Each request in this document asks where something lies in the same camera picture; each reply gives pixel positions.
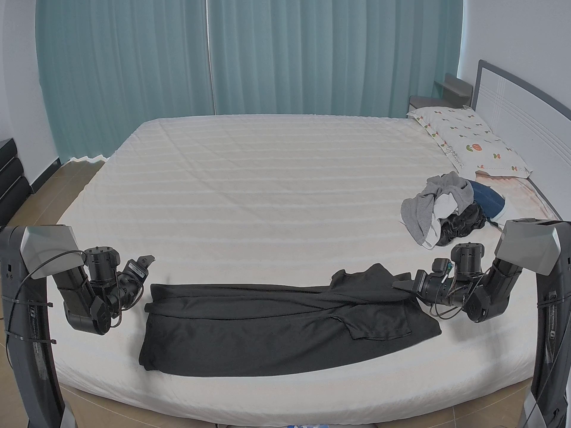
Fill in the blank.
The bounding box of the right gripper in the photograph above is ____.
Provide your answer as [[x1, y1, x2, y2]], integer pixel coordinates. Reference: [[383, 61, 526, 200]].
[[392, 269, 453, 307]]

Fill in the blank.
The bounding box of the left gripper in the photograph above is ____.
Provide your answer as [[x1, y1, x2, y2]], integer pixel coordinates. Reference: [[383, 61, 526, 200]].
[[119, 253, 156, 306]]

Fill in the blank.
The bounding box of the black T-shirt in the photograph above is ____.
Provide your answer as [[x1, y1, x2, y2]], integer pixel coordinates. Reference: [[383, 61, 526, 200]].
[[138, 263, 442, 378]]

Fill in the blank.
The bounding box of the pile of clothes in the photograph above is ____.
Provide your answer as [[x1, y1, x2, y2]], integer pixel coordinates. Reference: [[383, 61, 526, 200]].
[[401, 171, 514, 251]]

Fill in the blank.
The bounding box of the bed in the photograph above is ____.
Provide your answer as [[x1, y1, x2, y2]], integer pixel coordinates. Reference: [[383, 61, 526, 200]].
[[45, 60, 571, 423]]

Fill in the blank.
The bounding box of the black chest of drawers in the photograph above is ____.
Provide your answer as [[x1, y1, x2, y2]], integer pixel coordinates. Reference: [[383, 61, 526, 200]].
[[0, 139, 32, 225]]

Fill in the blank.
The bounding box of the white printed pillow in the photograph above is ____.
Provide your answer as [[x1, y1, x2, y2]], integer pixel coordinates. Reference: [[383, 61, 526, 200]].
[[407, 105, 534, 178]]

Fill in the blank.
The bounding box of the grey bedside table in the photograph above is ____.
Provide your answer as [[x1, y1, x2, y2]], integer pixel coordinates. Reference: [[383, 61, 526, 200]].
[[408, 73, 473, 111]]

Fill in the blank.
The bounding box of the blue-green curtain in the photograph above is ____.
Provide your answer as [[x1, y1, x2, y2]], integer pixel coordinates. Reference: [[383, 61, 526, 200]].
[[206, 0, 465, 117], [36, 0, 216, 161]]

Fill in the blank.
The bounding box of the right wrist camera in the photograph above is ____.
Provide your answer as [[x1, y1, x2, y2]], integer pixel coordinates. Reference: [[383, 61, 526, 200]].
[[430, 259, 455, 281]]

